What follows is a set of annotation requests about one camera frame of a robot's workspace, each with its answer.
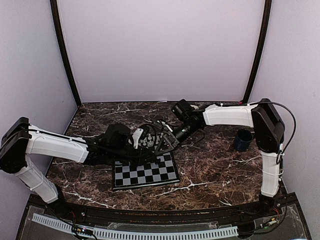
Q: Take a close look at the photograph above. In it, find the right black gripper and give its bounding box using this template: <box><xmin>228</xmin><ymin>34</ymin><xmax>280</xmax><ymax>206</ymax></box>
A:
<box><xmin>154</xmin><ymin>121</ymin><xmax>200</xmax><ymax>156</ymax></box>

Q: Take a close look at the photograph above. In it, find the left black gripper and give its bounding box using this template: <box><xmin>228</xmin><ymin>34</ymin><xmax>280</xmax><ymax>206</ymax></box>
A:
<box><xmin>108</xmin><ymin>145</ymin><xmax>157</xmax><ymax>167</ymax></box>

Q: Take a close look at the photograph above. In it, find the black white chessboard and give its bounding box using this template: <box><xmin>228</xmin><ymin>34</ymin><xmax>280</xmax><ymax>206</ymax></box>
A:
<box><xmin>111</xmin><ymin>133</ymin><xmax>181</xmax><ymax>190</ymax></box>

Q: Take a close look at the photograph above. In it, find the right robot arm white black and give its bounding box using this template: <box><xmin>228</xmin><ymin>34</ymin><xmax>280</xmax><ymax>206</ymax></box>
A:
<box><xmin>154</xmin><ymin>98</ymin><xmax>288</xmax><ymax>217</ymax></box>

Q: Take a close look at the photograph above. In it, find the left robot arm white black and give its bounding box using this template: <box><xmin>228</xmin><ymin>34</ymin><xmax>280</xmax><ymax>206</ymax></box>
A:
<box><xmin>0</xmin><ymin>117</ymin><xmax>154</xmax><ymax>218</ymax></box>

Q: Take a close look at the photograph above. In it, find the dark blue mug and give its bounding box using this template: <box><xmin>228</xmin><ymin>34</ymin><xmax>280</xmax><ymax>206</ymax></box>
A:
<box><xmin>233</xmin><ymin>128</ymin><xmax>255</xmax><ymax>152</ymax></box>

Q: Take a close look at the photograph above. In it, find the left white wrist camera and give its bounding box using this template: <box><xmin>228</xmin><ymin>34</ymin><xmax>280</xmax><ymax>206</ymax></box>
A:
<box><xmin>132</xmin><ymin>128</ymin><xmax>149</xmax><ymax>149</ymax></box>

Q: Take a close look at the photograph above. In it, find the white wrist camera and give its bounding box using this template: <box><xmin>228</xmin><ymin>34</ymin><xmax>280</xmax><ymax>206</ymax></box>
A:
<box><xmin>153</xmin><ymin>119</ymin><xmax>173</xmax><ymax>132</ymax></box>
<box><xmin>132</xmin><ymin>128</ymin><xmax>149</xmax><ymax>149</ymax></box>

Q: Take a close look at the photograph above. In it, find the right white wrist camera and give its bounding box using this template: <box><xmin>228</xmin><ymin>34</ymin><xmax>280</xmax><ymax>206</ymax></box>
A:
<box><xmin>153</xmin><ymin>119</ymin><xmax>173</xmax><ymax>132</ymax></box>

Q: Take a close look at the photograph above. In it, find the white slotted cable duct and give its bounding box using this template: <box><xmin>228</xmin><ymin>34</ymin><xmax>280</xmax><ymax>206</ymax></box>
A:
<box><xmin>31</xmin><ymin>213</ymin><xmax>239</xmax><ymax>240</ymax></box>

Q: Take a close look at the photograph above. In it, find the left black frame post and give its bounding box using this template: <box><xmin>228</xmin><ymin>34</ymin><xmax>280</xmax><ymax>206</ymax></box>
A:
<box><xmin>49</xmin><ymin>0</ymin><xmax>82</xmax><ymax>108</ymax></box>

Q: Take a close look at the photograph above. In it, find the black frame post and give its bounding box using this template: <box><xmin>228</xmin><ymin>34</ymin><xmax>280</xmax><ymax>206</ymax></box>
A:
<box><xmin>49</xmin><ymin>0</ymin><xmax>82</xmax><ymax>108</ymax></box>
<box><xmin>241</xmin><ymin>0</ymin><xmax>272</xmax><ymax>104</ymax></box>

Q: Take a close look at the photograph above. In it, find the right black frame post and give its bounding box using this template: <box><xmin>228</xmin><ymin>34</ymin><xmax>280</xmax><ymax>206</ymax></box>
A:
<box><xmin>241</xmin><ymin>0</ymin><xmax>272</xmax><ymax>104</ymax></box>

